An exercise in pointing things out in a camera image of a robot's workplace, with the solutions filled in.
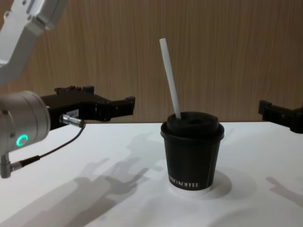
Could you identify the black paper coffee cup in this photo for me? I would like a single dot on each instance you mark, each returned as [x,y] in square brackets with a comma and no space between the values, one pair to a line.
[189,163]

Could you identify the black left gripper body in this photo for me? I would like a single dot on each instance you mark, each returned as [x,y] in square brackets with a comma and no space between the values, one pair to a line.
[71,104]

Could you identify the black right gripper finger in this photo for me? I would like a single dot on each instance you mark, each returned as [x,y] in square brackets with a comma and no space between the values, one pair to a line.
[279,113]

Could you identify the black plastic cup lid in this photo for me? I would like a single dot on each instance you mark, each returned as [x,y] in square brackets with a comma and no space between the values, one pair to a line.
[191,125]

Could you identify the white drinking straw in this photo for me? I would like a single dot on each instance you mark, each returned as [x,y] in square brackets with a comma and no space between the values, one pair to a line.
[170,78]

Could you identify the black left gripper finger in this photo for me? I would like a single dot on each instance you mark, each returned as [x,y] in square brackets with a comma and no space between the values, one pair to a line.
[120,104]
[118,113]

